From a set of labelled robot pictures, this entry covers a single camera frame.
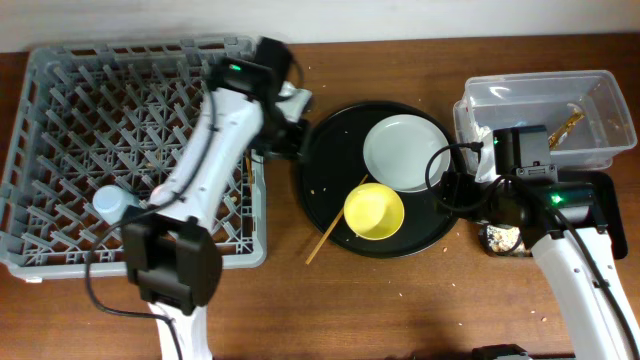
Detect white round plate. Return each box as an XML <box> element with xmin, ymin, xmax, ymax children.
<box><xmin>363</xmin><ymin>114</ymin><xmax>449</xmax><ymax>193</ymax></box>

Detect light blue cup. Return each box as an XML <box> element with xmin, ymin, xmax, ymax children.
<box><xmin>92</xmin><ymin>185</ymin><xmax>139</xmax><ymax>225</ymax></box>

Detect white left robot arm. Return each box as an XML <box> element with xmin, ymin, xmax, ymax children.
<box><xmin>92</xmin><ymin>58</ymin><xmax>312</xmax><ymax>359</ymax></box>

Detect peanut shell food scraps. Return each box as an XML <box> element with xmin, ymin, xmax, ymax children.
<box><xmin>486</xmin><ymin>225</ymin><xmax>529</xmax><ymax>257</ymax></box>

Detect yellow bowl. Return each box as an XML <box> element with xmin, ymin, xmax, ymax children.
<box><xmin>343</xmin><ymin>183</ymin><xmax>405</xmax><ymax>241</ymax></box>

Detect black rectangular waste bin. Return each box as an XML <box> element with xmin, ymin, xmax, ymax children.
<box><xmin>477</xmin><ymin>169</ymin><xmax>629</xmax><ymax>261</ymax></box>

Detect wooden chopstick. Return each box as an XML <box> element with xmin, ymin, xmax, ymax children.
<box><xmin>305</xmin><ymin>186</ymin><xmax>355</xmax><ymax>265</ymax></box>
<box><xmin>245</xmin><ymin>155</ymin><xmax>253</xmax><ymax>184</ymax></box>

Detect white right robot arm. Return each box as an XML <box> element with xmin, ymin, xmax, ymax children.
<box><xmin>433</xmin><ymin>171</ymin><xmax>639</xmax><ymax>359</ymax></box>

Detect clear plastic waste bin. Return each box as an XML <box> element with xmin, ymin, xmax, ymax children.
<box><xmin>453</xmin><ymin>70</ymin><xmax>638</xmax><ymax>170</ymax></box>

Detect brown snack wrapper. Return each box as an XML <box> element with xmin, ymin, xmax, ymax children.
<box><xmin>548</xmin><ymin>110</ymin><xmax>585</xmax><ymax>150</ymax></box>

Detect grey dishwasher rack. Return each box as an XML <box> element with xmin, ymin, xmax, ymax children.
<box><xmin>1</xmin><ymin>36</ymin><xmax>255</xmax><ymax>282</ymax></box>

